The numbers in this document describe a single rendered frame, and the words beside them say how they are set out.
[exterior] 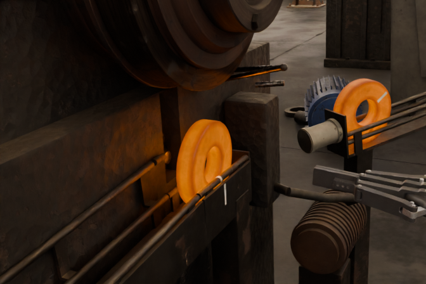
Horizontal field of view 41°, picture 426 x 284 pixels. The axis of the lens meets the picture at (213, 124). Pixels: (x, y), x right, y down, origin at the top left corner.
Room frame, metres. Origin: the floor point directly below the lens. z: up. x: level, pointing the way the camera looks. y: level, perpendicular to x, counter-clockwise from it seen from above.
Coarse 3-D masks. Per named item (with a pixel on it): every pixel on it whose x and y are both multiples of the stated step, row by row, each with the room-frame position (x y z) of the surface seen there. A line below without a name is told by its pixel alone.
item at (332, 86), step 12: (324, 84) 3.12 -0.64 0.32; (336, 84) 3.00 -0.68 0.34; (312, 96) 2.99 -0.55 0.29; (324, 96) 2.88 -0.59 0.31; (336, 96) 2.87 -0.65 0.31; (312, 108) 2.88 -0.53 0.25; (324, 108) 2.86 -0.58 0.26; (360, 108) 2.85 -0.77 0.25; (312, 120) 2.86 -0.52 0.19; (324, 120) 2.86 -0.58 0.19; (360, 120) 2.85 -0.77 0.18
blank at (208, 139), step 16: (192, 128) 0.93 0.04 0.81; (208, 128) 0.93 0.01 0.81; (224, 128) 0.98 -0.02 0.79; (192, 144) 0.90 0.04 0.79; (208, 144) 0.93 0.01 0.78; (224, 144) 0.98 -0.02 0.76; (192, 160) 0.88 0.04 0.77; (208, 160) 0.98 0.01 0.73; (224, 160) 0.98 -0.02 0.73; (176, 176) 0.89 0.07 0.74; (192, 176) 0.88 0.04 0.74; (208, 176) 0.96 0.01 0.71; (192, 192) 0.88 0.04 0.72
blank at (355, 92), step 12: (348, 84) 1.31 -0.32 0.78; (360, 84) 1.29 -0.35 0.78; (372, 84) 1.31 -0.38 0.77; (348, 96) 1.28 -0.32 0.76; (360, 96) 1.29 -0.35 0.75; (372, 96) 1.31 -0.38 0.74; (384, 96) 1.32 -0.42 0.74; (336, 108) 1.29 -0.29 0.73; (348, 108) 1.28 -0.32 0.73; (372, 108) 1.33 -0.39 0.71; (384, 108) 1.32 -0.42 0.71; (348, 120) 1.28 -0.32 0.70; (372, 120) 1.31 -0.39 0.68
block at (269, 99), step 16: (240, 96) 1.16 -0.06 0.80; (256, 96) 1.15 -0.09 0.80; (272, 96) 1.15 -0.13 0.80; (240, 112) 1.13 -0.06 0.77; (256, 112) 1.11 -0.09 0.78; (272, 112) 1.13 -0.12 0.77; (240, 128) 1.13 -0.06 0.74; (256, 128) 1.12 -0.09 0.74; (272, 128) 1.13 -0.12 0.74; (240, 144) 1.13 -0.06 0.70; (256, 144) 1.12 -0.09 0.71; (272, 144) 1.13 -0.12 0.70; (256, 160) 1.12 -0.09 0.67; (272, 160) 1.13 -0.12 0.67; (256, 176) 1.12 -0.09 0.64; (272, 176) 1.12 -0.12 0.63; (256, 192) 1.12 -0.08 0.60; (272, 192) 1.12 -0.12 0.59
